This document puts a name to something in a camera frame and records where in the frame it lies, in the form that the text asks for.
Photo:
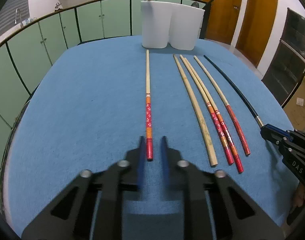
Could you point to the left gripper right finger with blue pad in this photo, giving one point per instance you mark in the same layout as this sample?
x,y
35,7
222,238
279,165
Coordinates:
x,y
180,174

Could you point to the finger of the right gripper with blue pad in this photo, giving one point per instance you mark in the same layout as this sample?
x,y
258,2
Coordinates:
x,y
274,134

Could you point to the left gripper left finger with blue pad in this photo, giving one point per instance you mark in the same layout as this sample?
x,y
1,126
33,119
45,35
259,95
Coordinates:
x,y
126,174

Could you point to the green lower kitchen cabinets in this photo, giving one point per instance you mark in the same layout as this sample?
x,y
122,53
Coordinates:
x,y
28,54

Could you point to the kitchen faucet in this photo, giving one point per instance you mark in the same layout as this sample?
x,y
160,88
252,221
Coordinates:
x,y
18,17

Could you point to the right hand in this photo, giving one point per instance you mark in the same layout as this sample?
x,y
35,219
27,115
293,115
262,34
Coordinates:
x,y
299,196

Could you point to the cardboard box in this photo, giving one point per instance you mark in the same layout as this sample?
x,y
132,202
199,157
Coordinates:
x,y
295,108

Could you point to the plain bamboo chopstick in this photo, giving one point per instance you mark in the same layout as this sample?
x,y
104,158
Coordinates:
x,y
202,123

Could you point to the black glass cabinet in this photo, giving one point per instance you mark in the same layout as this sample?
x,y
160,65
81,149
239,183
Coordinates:
x,y
287,67

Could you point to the blue table cloth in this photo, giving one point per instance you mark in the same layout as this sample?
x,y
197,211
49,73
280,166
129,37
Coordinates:
x,y
89,110

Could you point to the wooden door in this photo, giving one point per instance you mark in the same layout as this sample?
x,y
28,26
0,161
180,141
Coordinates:
x,y
256,29
222,20

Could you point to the white double utensil holder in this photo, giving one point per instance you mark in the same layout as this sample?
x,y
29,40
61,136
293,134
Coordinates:
x,y
166,23

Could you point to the grey window blind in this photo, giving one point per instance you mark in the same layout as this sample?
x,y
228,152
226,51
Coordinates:
x,y
7,13

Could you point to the red striped handle chopstick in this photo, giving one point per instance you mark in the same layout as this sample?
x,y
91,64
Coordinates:
x,y
228,107

